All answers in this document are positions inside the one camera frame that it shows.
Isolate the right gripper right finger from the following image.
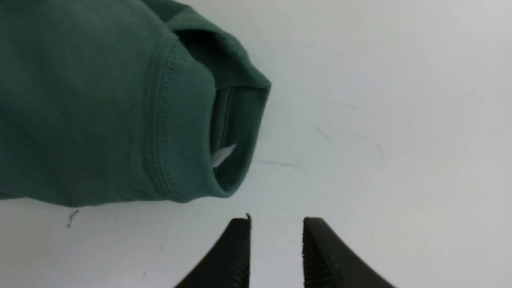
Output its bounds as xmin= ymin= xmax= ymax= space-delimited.
xmin=302 ymin=217 xmax=393 ymax=288

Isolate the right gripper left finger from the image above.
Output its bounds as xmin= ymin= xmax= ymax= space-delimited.
xmin=177 ymin=214 xmax=251 ymax=288

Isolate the green long-sleeved shirt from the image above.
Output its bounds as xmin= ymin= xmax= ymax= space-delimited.
xmin=0 ymin=0 xmax=271 ymax=208

